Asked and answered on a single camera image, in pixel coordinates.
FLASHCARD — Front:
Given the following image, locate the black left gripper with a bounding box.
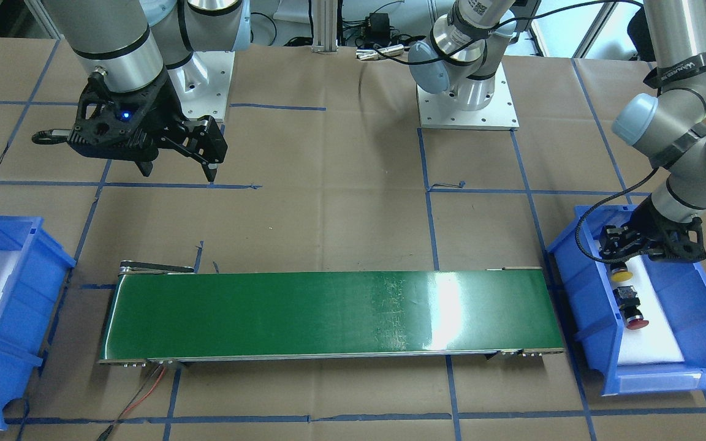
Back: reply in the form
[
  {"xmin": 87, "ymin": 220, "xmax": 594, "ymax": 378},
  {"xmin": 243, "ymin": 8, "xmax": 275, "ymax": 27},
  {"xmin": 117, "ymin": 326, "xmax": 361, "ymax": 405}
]
[{"xmin": 600, "ymin": 197, "xmax": 706, "ymax": 263}]

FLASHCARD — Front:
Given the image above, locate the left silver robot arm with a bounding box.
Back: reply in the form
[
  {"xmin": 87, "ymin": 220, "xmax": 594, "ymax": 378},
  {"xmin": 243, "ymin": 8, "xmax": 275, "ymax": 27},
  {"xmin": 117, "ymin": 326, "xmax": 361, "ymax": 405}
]
[{"xmin": 406, "ymin": 1, "xmax": 706, "ymax": 267}]

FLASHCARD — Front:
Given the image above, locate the yellow push button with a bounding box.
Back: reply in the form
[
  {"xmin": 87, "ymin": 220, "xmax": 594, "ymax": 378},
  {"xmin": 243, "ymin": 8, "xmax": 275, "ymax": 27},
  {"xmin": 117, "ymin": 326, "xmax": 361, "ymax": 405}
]
[{"xmin": 609, "ymin": 262, "xmax": 634, "ymax": 283}]

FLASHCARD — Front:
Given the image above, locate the blue bin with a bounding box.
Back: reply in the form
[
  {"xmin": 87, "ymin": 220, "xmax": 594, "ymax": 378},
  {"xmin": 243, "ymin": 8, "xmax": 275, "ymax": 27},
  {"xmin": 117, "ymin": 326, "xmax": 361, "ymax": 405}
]
[
  {"xmin": 548, "ymin": 205, "xmax": 706, "ymax": 396},
  {"xmin": 0, "ymin": 216, "xmax": 76, "ymax": 430}
]

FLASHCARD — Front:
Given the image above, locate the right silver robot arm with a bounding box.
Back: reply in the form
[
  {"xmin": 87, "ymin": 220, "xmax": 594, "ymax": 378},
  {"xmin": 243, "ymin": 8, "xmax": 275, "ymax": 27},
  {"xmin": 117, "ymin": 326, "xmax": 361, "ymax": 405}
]
[{"xmin": 31, "ymin": 1, "xmax": 251, "ymax": 183}]

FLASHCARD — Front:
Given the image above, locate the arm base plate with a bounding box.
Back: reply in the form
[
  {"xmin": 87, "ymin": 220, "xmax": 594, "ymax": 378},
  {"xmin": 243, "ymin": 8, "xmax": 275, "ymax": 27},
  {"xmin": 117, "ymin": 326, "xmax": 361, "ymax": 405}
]
[
  {"xmin": 416, "ymin": 64, "xmax": 520, "ymax": 130},
  {"xmin": 168, "ymin": 52, "xmax": 235, "ymax": 124}
]

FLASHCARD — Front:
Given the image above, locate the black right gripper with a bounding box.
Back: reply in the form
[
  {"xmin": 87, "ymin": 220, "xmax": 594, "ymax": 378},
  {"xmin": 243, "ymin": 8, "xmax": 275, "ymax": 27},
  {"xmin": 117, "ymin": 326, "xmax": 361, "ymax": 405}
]
[{"xmin": 67, "ymin": 68, "xmax": 228, "ymax": 183}]

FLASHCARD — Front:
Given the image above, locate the green conveyor belt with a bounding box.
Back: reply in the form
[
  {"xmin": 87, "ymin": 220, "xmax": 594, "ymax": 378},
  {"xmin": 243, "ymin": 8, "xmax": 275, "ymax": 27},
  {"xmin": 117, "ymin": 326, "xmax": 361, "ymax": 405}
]
[{"xmin": 99, "ymin": 268, "xmax": 564, "ymax": 365}]

